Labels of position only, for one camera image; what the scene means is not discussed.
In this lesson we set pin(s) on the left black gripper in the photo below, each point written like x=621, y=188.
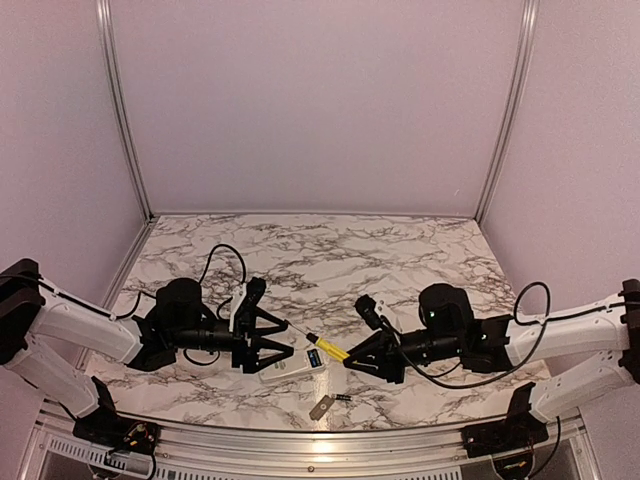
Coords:
x=247, y=356

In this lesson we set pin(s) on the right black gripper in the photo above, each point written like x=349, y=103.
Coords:
x=392, y=370

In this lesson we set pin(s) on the white remote control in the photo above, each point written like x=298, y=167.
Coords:
x=301, y=363

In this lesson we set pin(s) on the yellow handle screwdriver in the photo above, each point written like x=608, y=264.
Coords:
x=330, y=349

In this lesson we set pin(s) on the grey battery compartment cover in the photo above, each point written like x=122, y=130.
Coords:
x=321, y=408

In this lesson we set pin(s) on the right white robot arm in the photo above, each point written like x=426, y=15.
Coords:
x=607, y=330

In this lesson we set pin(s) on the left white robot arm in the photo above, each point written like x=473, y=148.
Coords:
x=35, y=313

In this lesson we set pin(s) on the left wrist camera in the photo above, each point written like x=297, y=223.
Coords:
x=243, y=306

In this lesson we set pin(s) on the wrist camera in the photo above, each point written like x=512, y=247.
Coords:
x=377, y=315
x=243, y=306

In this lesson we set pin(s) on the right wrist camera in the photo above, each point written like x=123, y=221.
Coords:
x=377, y=315

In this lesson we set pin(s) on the front aluminium table rail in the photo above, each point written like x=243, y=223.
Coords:
x=187, y=451

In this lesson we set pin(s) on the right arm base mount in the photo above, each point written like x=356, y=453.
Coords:
x=518, y=429

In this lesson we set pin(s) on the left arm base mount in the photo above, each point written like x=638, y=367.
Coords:
x=106, y=427

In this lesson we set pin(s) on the right aluminium frame post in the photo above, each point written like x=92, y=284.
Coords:
x=517, y=86

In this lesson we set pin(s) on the aluminium frame post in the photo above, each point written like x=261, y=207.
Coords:
x=517, y=86
x=109, y=50

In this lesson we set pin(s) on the left aluminium frame post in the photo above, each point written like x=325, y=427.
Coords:
x=109, y=50

